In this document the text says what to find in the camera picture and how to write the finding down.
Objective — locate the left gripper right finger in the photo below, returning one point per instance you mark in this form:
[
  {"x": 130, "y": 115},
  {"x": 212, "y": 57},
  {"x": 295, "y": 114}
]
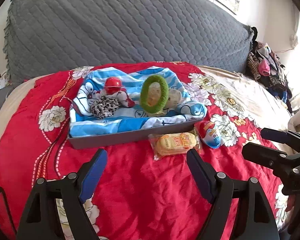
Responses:
[{"x": 254, "y": 217}]

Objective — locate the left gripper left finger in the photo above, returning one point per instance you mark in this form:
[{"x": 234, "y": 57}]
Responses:
[{"x": 40, "y": 219}]

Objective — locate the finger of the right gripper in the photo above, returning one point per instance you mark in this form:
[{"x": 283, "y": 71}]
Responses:
[
  {"x": 289, "y": 138},
  {"x": 268, "y": 157}
]

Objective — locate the sheer pink scrunchie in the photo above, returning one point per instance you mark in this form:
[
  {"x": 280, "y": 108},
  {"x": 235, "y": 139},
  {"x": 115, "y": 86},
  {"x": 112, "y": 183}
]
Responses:
[{"x": 154, "y": 94}]

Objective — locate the leopard print scrunchie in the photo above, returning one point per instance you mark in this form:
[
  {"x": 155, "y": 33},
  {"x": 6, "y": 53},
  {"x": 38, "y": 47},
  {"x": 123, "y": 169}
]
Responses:
[{"x": 103, "y": 107}]

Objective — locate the red white cherry scrunchie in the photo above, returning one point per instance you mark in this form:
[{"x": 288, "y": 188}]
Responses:
[{"x": 120, "y": 95}]

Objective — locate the blue red surprise egg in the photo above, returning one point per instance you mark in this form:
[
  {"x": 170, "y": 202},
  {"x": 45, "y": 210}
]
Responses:
[
  {"x": 112, "y": 85},
  {"x": 209, "y": 133}
]

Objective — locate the yellow snack cake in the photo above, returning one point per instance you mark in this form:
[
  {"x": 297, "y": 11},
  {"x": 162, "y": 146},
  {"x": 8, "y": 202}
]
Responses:
[
  {"x": 174, "y": 143},
  {"x": 155, "y": 105}
]

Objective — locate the person's left hand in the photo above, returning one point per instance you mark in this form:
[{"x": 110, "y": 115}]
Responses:
[{"x": 290, "y": 203}]

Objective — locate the pile of clothes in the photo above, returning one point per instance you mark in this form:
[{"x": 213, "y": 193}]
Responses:
[{"x": 264, "y": 65}]

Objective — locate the red floral bedspread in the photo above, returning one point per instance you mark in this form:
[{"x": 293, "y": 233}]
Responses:
[{"x": 137, "y": 197}]

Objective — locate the blue striped cartoon cloth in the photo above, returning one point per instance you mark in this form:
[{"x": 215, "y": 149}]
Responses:
[{"x": 84, "y": 124}]

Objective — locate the grey quilted pillow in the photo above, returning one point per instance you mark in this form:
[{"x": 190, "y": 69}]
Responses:
[{"x": 46, "y": 36}]

